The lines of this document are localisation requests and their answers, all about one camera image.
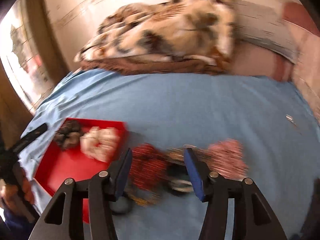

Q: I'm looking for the dark red gold scrunchie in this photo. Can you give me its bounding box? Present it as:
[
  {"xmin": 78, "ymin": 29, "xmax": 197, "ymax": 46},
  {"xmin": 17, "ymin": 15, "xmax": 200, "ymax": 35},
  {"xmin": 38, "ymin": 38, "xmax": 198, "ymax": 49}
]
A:
[{"xmin": 129, "ymin": 144, "xmax": 168, "ymax": 191}]

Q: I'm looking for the red white plaid scrunchie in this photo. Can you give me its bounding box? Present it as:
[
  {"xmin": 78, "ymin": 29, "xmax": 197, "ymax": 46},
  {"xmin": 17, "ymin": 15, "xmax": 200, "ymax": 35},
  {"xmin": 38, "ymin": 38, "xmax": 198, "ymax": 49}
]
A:
[{"xmin": 207, "ymin": 139, "xmax": 248, "ymax": 180}]

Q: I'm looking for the person's left hand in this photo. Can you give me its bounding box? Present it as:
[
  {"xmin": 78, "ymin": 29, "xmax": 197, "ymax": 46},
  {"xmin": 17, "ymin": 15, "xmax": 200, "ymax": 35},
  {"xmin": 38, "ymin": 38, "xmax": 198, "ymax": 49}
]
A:
[{"xmin": 1, "ymin": 168, "xmax": 35, "ymax": 217}]

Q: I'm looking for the grey blue round object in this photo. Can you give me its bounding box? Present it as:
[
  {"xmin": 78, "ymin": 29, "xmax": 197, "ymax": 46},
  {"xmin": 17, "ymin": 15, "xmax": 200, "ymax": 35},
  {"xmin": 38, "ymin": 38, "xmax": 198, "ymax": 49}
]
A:
[{"xmin": 110, "ymin": 196, "xmax": 134, "ymax": 216}]

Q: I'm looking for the dark grey scrunchie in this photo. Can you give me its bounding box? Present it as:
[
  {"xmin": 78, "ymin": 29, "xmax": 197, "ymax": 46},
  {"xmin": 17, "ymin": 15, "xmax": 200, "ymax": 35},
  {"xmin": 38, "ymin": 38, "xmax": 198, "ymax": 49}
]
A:
[{"xmin": 53, "ymin": 120, "xmax": 84, "ymax": 150}]

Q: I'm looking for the cream white scrunchie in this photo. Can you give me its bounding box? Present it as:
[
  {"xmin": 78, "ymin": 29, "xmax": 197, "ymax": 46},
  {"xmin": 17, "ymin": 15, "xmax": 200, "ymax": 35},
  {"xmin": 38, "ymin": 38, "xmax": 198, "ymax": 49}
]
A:
[{"xmin": 80, "ymin": 126, "xmax": 120, "ymax": 163}]

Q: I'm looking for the black white scrunchie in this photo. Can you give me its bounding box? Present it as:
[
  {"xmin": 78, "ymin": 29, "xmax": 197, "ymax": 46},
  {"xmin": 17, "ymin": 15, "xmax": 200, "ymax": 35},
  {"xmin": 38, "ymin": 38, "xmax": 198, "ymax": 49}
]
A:
[{"xmin": 166, "ymin": 163, "xmax": 194, "ymax": 196}]

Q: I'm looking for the stained glass window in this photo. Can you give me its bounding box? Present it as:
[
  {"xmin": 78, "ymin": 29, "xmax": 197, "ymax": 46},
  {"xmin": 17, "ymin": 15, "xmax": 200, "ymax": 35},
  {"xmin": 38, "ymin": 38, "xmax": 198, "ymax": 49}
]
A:
[{"xmin": 1, "ymin": 0, "xmax": 54, "ymax": 114}]

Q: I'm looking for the light blue bed sheet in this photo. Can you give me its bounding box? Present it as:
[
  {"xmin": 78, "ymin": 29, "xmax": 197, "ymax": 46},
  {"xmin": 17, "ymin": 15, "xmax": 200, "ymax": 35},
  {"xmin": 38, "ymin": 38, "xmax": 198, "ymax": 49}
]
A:
[{"xmin": 20, "ymin": 69, "xmax": 319, "ymax": 237}]

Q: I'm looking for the pink mattress cover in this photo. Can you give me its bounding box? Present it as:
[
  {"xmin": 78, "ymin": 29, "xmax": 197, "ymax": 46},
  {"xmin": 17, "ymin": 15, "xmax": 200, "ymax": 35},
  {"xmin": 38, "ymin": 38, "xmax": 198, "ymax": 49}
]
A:
[{"xmin": 229, "ymin": 41, "xmax": 293, "ymax": 82}]

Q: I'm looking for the floral leaf-print quilt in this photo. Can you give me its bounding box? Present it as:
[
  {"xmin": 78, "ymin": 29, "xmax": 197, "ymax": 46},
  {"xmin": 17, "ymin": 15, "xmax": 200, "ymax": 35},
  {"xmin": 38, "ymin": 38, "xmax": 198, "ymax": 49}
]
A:
[{"xmin": 74, "ymin": 0, "xmax": 237, "ymax": 75}]

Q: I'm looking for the striped floral pillow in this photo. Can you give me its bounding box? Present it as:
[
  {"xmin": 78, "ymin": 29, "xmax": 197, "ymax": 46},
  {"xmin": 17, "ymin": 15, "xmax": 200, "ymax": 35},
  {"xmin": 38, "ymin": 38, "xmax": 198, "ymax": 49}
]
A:
[{"xmin": 282, "ymin": 2, "xmax": 319, "ymax": 120}]

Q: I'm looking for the grey green pillow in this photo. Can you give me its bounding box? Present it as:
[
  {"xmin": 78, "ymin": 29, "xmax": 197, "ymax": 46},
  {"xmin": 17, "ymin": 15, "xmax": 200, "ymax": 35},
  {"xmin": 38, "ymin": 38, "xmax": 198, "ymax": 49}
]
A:
[{"xmin": 234, "ymin": 0, "xmax": 298, "ymax": 64}]

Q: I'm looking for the silver pendant necklace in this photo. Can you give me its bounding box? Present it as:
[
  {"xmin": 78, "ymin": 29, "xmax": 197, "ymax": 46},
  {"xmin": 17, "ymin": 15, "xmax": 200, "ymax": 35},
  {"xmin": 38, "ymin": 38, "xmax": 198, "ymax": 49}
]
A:
[{"xmin": 285, "ymin": 113, "xmax": 299, "ymax": 128}]

